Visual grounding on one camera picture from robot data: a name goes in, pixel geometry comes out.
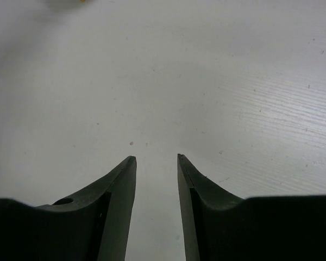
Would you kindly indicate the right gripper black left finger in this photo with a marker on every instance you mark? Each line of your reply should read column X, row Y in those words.
column 90, row 224

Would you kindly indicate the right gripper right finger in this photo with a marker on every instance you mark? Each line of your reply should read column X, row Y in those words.
column 218, row 225

